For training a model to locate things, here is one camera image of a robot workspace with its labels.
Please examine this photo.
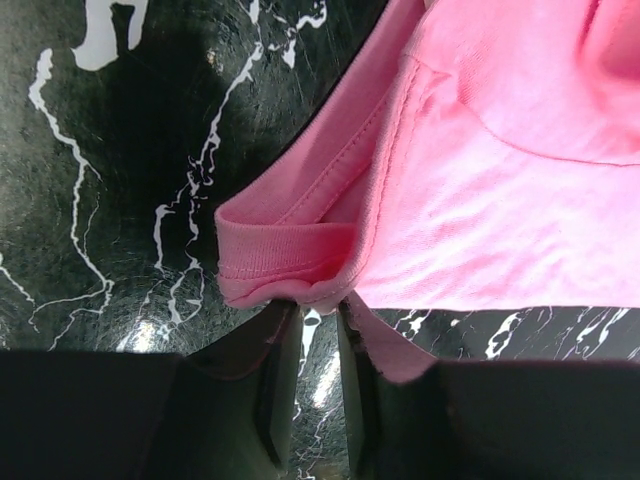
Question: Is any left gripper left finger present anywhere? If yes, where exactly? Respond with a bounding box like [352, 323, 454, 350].
[179, 301, 302, 473]

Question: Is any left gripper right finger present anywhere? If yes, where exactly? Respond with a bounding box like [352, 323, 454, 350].
[338, 297, 440, 479]

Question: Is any pink t shirt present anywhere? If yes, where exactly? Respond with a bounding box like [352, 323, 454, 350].
[214, 0, 640, 384]

